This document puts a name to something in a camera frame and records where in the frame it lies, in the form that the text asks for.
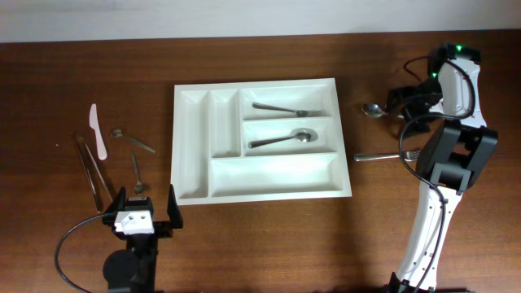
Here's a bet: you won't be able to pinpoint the large metal spoon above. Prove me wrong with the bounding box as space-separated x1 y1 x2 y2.
247 128 318 149
361 103 404 119

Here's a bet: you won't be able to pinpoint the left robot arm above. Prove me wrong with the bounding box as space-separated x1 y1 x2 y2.
102 186 183 292

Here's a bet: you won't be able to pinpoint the white plastic cutlery tray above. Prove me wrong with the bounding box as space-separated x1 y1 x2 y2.
171 78 352 205

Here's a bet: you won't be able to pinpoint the metal tongs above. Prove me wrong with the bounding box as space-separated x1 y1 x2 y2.
73 131 114 213

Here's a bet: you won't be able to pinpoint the small teaspoon upper left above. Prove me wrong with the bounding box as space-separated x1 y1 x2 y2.
110 129 155 153

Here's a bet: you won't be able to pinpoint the small teaspoon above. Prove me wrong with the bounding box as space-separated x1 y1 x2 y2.
110 129 155 153
131 151 145 195

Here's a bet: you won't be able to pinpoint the right black cable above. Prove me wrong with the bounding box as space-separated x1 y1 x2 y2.
397 56 477 293

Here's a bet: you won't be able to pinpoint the black cable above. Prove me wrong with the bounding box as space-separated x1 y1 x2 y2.
54 212 119 293
397 56 477 293

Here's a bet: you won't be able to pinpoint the small teaspoon lower left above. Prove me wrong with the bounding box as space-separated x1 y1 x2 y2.
131 151 145 195

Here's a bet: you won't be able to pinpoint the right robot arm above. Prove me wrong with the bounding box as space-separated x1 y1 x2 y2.
383 43 498 292

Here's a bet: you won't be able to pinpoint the left black cable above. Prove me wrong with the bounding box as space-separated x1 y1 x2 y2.
54 212 119 293

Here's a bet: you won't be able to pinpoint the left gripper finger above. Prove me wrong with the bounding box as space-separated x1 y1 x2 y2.
167 185 183 228
104 187 126 215

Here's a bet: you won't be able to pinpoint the horizontal metal fork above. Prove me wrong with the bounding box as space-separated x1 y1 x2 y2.
353 149 421 162

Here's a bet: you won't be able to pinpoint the pink plastic knife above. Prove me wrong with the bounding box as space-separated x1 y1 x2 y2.
89 103 108 160

